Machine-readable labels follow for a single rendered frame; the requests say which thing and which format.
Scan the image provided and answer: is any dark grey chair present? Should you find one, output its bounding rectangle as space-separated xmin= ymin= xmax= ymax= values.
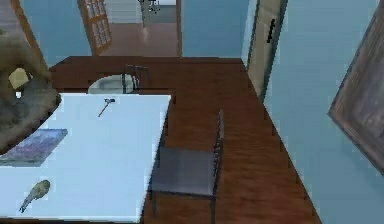
xmin=149 ymin=109 xmax=225 ymax=224

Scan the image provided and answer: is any dark chair with pale seat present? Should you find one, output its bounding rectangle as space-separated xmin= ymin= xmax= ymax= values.
xmin=87 ymin=64 xmax=150 ymax=95

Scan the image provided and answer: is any small grey spatula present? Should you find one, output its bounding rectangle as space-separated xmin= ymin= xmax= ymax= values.
xmin=97 ymin=98 xmax=116 ymax=118

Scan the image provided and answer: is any beige room door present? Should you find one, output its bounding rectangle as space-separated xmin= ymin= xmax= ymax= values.
xmin=246 ymin=0 xmax=289 ymax=103

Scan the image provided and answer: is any pale blue table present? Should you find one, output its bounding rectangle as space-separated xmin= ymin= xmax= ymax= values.
xmin=0 ymin=93 xmax=173 ymax=224

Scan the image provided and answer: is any brown windowed room door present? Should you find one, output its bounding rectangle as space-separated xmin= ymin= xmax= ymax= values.
xmin=77 ymin=0 xmax=113 ymax=56

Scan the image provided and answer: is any purple grey book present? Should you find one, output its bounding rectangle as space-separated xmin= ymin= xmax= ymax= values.
xmin=0 ymin=128 xmax=69 ymax=168

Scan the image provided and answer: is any black door handle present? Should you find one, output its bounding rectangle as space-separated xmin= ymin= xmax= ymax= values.
xmin=266 ymin=18 xmax=277 ymax=44

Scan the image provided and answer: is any grey framed wall picture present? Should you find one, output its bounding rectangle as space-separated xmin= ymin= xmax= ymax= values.
xmin=327 ymin=0 xmax=384 ymax=177

